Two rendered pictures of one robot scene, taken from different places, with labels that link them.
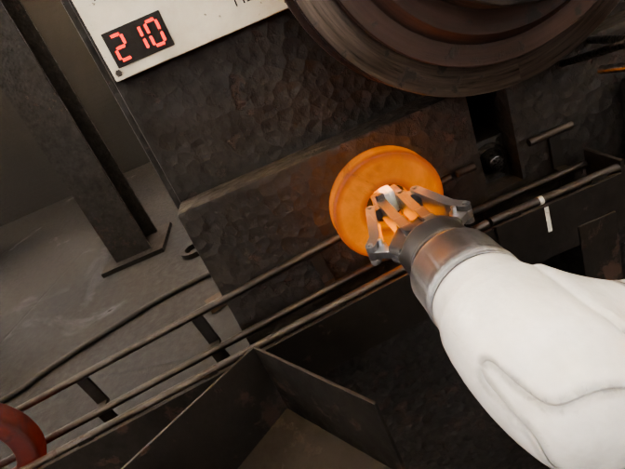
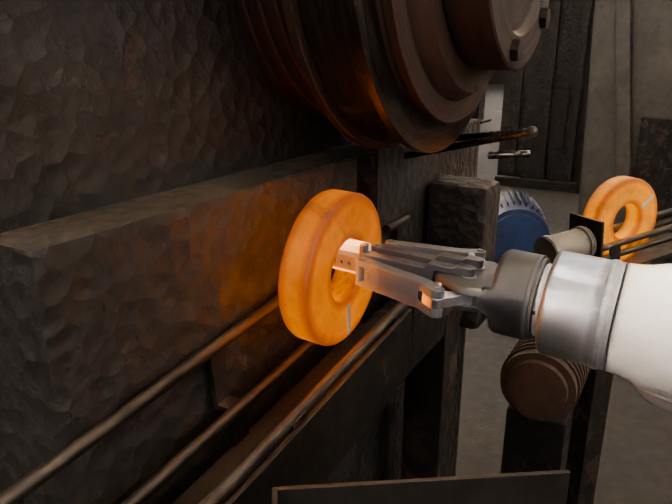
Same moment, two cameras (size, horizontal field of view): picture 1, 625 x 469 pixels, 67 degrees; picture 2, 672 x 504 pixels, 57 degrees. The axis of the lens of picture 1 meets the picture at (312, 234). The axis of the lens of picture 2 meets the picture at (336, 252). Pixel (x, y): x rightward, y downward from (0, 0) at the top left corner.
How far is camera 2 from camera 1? 50 cm
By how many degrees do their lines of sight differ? 56
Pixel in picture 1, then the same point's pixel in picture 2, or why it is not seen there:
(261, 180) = (175, 213)
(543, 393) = not seen: outside the picture
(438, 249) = (582, 265)
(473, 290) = not seen: outside the picture
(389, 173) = (356, 222)
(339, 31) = (368, 23)
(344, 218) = (316, 277)
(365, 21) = (399, 25)
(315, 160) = (239, 198)
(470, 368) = not seen: outside the picture
